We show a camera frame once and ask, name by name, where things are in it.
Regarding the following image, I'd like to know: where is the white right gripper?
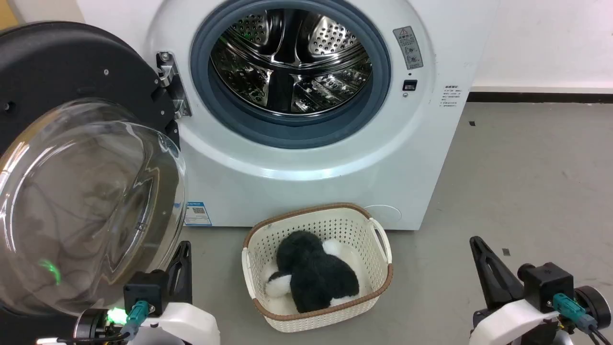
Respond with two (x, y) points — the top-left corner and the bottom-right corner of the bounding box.
(469, 236), (562, 345)

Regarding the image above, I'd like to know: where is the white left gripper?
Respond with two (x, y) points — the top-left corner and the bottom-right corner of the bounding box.
(128, 241), (221, 345)

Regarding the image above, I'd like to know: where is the white front-load washing machine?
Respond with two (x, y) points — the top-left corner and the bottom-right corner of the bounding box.
(77, 0), (501, 231)

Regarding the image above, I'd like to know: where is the metal door hinge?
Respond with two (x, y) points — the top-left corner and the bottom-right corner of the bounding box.
(155, 51), (193, 120)

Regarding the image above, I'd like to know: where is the black round glass washer door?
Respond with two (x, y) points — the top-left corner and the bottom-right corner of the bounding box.
(0, 21), (193, 345)

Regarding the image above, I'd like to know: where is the blue white QR sticker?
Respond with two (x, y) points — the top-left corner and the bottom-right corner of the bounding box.
(183, 201), (213, 227)

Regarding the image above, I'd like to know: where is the round white filter cap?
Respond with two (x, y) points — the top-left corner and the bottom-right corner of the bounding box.
(364, 205), (402, 230)

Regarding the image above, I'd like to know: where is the cream plastic laundry basket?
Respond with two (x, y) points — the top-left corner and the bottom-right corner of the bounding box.
(241, 202), (394, 334)

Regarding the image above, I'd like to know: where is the black and white plush toy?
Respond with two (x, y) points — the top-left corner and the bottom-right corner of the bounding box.
(264, 230), (361, 314)

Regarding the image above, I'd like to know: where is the small printed text label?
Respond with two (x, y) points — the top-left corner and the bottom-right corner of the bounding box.
(439, 85), (464, 108)

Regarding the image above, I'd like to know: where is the steel perforated washer drum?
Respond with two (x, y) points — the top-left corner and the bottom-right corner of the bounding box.
(210, 7), (374, 116)

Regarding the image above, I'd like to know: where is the grey warning sticker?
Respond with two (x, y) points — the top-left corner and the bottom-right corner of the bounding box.
(393, 25), (424, 71)

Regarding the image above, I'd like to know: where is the teal plug right cable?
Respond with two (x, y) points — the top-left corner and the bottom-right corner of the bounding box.
(552, 293), (613, 345)

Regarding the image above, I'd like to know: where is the black wall baseboard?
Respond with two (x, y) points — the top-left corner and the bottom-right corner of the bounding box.
(466, 91), (613, 104)

